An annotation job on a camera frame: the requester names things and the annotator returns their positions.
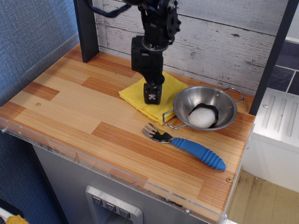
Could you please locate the silver dispenser button panel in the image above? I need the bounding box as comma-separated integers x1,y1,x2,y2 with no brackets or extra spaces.
85,185,143,224

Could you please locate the dark frame post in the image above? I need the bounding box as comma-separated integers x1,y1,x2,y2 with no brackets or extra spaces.
73,0,99,63
249,0,299,116

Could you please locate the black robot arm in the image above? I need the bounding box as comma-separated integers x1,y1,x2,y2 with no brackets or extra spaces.
85,0,181,105

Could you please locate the dark right frame post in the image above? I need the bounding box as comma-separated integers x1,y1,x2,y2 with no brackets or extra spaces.
249,0,299,116

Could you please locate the steel colander bowl with handles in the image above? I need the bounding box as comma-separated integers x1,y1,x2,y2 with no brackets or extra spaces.
163,85,244,131

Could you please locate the yellow object at corner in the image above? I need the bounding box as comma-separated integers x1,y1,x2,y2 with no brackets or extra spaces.
6,215,29,224

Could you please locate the grey toy fridge cabinet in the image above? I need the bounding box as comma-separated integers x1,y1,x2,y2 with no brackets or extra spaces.
34,146,225,224

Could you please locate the clear acrylic edge guard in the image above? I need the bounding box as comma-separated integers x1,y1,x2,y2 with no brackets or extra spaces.
0,119,227,224

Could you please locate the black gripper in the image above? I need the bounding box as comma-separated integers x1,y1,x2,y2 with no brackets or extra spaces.
131,36,164,105

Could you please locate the dark left frame post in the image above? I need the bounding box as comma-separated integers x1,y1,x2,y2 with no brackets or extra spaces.
73,0,99,63

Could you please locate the fork with blue handle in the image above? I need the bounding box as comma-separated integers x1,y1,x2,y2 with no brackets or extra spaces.
142,123,226,171

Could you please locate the white toy sink unit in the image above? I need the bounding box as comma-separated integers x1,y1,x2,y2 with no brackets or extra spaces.
242,88,299,192

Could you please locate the yellow towel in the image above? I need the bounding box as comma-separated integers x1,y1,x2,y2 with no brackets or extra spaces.
119,72,188,126

